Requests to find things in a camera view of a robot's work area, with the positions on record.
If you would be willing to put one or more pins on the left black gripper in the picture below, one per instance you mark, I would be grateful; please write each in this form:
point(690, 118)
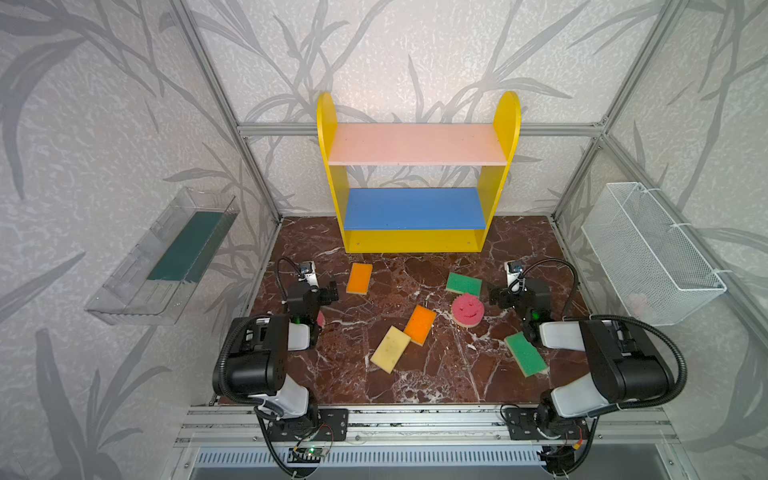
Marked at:
point(324, 297)

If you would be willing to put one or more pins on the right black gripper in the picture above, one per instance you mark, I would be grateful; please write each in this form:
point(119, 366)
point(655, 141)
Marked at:
point(504, 295)

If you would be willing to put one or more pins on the orange sponge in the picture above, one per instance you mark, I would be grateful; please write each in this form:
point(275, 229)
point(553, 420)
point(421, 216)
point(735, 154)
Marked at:
point(359, 279)
point(420, 324)

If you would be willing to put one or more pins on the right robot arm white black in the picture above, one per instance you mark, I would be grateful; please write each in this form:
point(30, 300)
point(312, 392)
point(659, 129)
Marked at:
point(631, 364)

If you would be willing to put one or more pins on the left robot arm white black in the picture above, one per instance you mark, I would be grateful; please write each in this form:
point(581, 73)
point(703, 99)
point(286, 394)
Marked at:
point(251, 367)

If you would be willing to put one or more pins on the yellow shelf with coloured boards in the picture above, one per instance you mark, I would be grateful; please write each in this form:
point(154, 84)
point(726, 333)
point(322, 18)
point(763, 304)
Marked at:
point(424, 219)

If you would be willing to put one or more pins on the green sponge lower right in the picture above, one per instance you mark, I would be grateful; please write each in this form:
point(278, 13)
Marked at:
point(527, 357)

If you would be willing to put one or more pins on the green sponge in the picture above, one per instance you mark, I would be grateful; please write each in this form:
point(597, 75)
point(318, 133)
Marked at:
point(527, 357)
point(462, 284)

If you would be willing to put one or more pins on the green sponge upper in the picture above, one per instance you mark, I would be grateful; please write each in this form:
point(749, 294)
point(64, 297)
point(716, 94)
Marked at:
point(462, 284)

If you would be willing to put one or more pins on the yellow sponge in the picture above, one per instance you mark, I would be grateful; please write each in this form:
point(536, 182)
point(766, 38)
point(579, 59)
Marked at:
point(390, 349)

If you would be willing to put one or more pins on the dark green tray liner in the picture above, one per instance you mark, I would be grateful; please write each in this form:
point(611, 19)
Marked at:
point(190, 253)

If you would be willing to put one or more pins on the green circuit board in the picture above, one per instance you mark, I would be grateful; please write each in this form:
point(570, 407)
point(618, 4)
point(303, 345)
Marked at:
point(309, 455)

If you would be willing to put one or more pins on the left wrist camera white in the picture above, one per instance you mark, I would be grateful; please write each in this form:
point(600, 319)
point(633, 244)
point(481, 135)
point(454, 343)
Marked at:
point(308, 272)

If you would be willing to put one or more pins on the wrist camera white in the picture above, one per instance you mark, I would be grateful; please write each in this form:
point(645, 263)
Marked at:
point(513, 270)
point(308, 272)

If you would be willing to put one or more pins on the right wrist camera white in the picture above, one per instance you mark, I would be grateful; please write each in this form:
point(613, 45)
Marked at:
point(513, 270)

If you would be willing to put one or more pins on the white wire mesh basket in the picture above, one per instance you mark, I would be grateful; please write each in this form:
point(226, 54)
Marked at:
point(658, 274)

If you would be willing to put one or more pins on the clear plastic wall tray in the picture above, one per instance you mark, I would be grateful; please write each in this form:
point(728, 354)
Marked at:
point(127, 297)

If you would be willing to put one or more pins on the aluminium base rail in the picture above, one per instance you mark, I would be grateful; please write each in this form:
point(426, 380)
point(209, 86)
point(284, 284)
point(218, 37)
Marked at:
point(423, 424)

